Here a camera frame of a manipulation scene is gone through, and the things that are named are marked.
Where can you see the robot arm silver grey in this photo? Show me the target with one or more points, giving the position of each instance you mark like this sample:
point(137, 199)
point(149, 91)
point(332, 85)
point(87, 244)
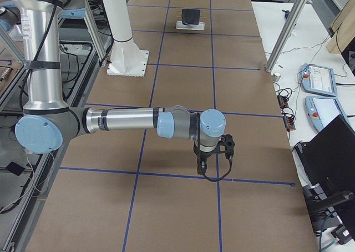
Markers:
point(48, 121)

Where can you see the blue teach pendant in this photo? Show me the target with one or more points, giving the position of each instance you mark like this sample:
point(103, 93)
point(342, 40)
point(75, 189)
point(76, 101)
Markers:
point(318, 80)
point(323, 110)

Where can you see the black monitor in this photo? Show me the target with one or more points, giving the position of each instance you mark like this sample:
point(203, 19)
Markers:
point(328, 160)

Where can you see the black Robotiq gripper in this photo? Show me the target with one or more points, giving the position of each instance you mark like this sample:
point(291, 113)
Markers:
point(204, 155)

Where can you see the small metal cylinder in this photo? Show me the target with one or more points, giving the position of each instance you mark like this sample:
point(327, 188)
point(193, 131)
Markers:
point(276, 76)

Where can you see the orange black connector strip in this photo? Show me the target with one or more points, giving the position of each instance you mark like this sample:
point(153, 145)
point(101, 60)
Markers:
point(287, 113)

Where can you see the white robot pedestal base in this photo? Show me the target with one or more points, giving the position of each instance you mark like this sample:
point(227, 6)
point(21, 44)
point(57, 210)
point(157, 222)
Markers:
point(126, 58)

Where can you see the second robot arm in background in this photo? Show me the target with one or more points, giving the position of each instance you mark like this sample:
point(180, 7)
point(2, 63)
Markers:
point(10, 15)

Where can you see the near blue teach pendant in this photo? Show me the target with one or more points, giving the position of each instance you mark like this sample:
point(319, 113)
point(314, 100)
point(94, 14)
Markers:
point(323, 110)

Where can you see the blue-grey microfibre towel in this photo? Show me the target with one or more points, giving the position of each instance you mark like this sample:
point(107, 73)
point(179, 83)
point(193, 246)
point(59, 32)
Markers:
point(190, 16)

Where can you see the aluminium frame post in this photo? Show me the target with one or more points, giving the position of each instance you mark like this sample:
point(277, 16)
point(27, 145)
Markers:
point(285, 33)

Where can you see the wooden board at edge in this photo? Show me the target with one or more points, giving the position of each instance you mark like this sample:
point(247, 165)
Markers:
point(343, 27)

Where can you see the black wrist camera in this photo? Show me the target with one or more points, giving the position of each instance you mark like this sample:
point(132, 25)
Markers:
point(201, 165)

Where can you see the white towel rack with wooden bars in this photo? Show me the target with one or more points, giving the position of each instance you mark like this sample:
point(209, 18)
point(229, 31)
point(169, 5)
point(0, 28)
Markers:
point(199, 27)

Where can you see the aluminium frame rail right side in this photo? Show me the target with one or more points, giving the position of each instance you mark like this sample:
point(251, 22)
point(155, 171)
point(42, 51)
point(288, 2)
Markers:
point(27, 176)

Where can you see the far blue teach pendant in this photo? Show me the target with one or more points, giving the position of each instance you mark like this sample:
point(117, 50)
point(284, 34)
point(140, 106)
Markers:
point(318, 80)

